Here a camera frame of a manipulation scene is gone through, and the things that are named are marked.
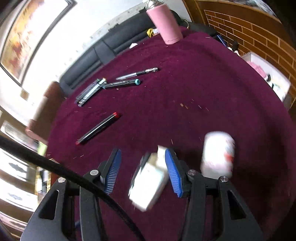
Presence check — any framed wall painting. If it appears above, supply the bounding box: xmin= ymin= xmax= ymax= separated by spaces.
xmin=0 ymin=0 xmax=77 ymax=87

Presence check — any black marker pen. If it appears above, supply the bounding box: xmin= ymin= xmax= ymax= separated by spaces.
xmin=80 ymin=77 xmax=107 ymax=100
xmin=75 ymin=80 xmax=103 ymax=107

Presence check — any teal-capped black marker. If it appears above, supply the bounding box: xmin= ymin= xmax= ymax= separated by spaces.
xmin=102 ymin=79 xmax=141 ymax=90

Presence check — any black leather sofa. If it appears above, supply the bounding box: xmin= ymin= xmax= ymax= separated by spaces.
xmin=60 ymin=9 xmax=192 ymax=94

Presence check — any white bottle red mark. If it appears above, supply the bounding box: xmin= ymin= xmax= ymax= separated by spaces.
xmin=200 ymin=131 xmax=236 ymax=180

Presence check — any wooden brick-pattern cabinet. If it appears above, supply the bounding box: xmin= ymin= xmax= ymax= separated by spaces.
xmin=183 ymin=0 xmax=296 ymax=109

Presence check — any pink thermos bottle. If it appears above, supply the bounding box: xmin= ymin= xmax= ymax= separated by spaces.
xmin=146 ymin=0 xmax=184 ymax=45

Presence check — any clear plastic storage box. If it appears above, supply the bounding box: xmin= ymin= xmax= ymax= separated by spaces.
xmin=241 ymin=51 xmax=292 ymax=103

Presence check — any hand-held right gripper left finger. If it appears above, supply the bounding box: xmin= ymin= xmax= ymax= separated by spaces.
xmin=21 ymin=148 xmax=122 ymax=241

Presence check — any black braided cable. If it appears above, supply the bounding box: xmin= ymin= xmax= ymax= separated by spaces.
xmin=0 ymin=134 xmax=147 ymax=241

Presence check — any red-capped black marker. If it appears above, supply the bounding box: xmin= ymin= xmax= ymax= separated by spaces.
xmin=75 ymin=112 xmax=121 ymax=145

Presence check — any slim black pen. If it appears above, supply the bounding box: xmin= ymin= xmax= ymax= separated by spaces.
xmin=115 ymin=67 xmax=159 ymax=80

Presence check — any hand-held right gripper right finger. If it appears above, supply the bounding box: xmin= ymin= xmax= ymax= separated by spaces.
xmin=165 ymin=148 xmax=264 ymax=241

